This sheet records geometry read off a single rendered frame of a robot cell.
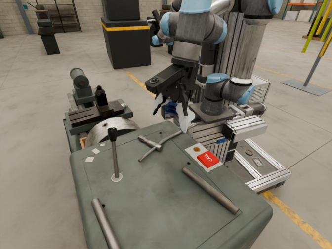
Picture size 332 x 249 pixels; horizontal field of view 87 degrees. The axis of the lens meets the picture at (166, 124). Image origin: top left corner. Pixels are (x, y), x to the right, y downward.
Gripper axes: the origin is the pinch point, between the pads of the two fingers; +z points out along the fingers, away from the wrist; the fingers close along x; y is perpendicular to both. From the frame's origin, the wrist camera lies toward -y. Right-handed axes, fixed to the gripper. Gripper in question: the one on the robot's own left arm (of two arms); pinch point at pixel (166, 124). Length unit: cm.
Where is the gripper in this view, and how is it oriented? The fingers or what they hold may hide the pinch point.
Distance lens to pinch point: 55.7
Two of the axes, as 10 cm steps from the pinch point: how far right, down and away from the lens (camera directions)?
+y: 7.3, -1.5, 6.7
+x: -6.6, -4.1, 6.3
